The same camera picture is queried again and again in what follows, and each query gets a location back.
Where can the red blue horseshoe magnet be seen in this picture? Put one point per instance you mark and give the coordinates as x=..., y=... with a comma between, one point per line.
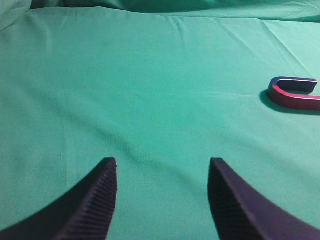
x=294, y=93

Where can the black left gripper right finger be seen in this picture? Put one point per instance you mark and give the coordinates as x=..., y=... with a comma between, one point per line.
x=240, y=212

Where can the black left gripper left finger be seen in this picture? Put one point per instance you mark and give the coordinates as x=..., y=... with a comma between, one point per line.
x=85, y=212

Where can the green table cloth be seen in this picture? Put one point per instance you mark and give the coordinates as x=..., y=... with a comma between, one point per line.
x=162, y=86

